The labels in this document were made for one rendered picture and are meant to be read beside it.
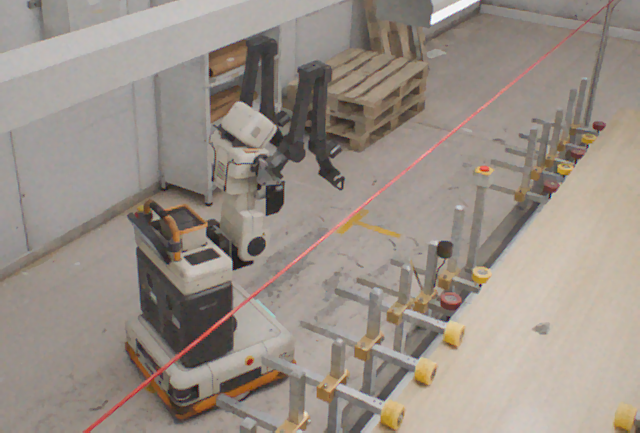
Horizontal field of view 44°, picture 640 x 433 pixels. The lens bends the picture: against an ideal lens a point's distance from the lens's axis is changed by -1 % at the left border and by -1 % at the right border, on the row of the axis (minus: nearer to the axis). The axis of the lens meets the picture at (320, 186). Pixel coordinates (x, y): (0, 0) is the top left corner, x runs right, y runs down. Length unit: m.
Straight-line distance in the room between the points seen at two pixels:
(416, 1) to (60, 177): 3.88
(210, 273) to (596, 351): 1.61
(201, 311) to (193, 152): 2.16
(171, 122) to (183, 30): 4.68
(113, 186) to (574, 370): 3.52
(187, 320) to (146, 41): 2.78
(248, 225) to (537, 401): 1.60
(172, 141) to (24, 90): 4.90
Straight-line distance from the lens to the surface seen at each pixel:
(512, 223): 4.28
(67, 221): 5.36
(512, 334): 3.12
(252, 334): 4.01
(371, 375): 2.98
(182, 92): 5.49
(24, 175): 5.01
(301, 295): 4.77
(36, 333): 4.65
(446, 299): 3.23
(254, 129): 3.57
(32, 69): 0.83
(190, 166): 5.68
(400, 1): 1.59
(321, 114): 3.57
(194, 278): 3.52
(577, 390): 2.94
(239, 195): 3.71
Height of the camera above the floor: 2.72
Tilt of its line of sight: 27 degrees down
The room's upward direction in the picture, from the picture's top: 2 degrees clockwise
